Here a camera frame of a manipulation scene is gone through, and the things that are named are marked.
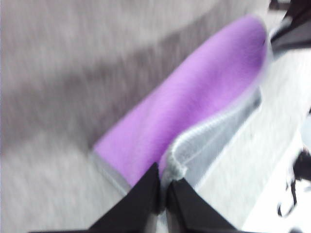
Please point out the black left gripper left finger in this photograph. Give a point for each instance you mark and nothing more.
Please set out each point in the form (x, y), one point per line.
(136, 208)

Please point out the grey table cloth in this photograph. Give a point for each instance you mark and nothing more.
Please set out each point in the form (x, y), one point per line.
(48, 72)

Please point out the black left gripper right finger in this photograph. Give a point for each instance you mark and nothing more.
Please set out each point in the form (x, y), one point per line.
(189, 213)

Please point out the purple towel with grey hem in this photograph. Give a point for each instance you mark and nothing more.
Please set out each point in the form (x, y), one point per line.
(194, 97)

